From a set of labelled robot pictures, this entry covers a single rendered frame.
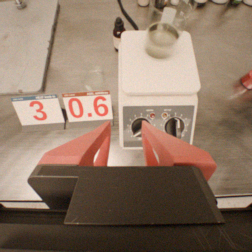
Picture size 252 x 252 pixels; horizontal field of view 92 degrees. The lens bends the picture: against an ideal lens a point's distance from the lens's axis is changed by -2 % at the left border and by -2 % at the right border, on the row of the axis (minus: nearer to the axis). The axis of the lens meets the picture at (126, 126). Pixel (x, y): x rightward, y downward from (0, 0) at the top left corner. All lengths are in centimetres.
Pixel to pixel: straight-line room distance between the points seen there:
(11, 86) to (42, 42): 13
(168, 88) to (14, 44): 39
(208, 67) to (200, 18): 16
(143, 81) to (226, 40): 31
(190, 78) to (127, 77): 10
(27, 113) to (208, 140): 37
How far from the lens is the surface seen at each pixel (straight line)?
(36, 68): 38
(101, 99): 25
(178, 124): 21
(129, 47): 24
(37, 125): 32
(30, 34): 46
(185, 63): 24
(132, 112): 21
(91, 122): 27
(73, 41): 41
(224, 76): 39
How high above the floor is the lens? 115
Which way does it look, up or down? 76 degrees down
